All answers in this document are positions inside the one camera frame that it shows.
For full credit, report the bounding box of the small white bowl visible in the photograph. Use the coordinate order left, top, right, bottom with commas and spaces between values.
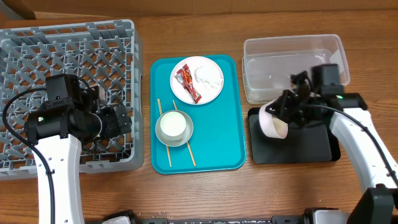
259, 100, 289, 139

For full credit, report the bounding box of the wooden chopstick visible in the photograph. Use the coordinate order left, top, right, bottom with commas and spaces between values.
157, 98, 172, 167
172, 100, 197, 167

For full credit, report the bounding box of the white tissue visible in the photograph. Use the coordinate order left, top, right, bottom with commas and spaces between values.
195, 66, 223, 90

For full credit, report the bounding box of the large white round plate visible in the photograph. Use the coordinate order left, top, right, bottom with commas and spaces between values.
170, 56, 224, 105

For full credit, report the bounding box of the white cup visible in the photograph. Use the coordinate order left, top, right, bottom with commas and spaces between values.
160, 111, 187, 140

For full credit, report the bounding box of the grey shallow bowl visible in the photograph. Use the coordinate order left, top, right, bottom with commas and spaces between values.
155, 110, 193, 147

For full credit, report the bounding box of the red snack wrapper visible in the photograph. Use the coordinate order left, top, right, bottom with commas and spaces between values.
175, 64, 201, 104

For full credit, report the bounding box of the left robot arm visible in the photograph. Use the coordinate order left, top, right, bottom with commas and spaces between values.
24, 74, 132, 223

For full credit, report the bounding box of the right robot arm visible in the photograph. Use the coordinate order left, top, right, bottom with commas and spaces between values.
259, 64, 397, 224

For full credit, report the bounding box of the black waste tray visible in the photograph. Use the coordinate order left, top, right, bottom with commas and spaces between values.
248, 108, 341, 164

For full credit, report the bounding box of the clear plastic waste bin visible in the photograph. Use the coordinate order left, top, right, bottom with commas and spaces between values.
242, 34, 351, 104

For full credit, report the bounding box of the teal plastic serving tray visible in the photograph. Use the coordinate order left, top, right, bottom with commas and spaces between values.
150, 55, 246, 174

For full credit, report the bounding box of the grey plastic dish rack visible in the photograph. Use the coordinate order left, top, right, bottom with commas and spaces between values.
1, 19, 144, 180

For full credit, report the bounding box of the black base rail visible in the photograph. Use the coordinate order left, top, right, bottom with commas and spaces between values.
137, 215, 310, 224

